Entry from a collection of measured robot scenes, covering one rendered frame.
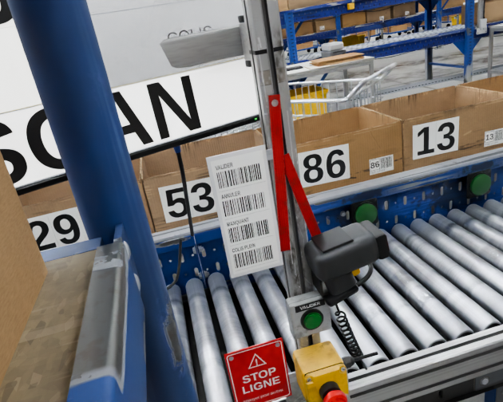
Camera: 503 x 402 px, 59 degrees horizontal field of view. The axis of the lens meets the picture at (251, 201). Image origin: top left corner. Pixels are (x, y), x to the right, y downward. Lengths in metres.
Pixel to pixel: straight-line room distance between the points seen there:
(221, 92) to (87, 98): 0.54
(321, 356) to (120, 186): 0.64
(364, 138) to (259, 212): 0.77
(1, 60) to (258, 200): 0.37
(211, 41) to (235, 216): 0.26
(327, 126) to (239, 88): 0.94
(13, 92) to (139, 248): 0.45
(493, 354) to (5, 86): 0.97
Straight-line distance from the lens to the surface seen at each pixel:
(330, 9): 6.14
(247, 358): 0.78
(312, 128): 1.62
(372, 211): 1.38
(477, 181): 1.55
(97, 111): 0.19
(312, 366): 0.78
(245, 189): 0.64
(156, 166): 1.54
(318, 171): 1.34
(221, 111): 0.72
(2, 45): 0.63
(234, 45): 0.71
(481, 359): 1.05
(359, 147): 1.38
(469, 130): 1.58
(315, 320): 0.74
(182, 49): 0.69
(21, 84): 0.63
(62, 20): 0.18
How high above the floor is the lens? 1.41
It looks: 23 degrees down
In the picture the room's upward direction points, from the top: 10 degrees counter-clockwise
